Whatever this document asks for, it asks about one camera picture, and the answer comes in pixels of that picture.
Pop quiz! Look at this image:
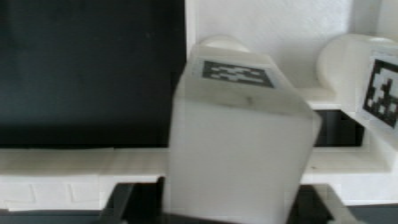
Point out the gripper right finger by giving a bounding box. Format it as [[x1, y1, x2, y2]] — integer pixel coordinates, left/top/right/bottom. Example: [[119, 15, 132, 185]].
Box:
[[313, 184, 359, 224]]

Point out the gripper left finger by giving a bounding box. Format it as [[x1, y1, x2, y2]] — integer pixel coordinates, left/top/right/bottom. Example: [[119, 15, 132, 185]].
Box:
[[96, 183, 134, 224]]

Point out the white chair leg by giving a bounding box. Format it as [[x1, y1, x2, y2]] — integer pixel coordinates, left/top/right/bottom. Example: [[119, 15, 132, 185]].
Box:
[[317, 34, 398, 151], [164, 36, 322, 224]]

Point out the white chair seat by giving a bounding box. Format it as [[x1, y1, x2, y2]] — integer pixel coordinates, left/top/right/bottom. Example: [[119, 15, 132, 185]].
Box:
[[187, 0, 398, 109]]

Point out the white U-shaped fence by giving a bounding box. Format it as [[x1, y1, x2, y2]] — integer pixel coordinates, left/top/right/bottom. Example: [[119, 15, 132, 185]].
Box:
[[0, 148, 398, 211]]

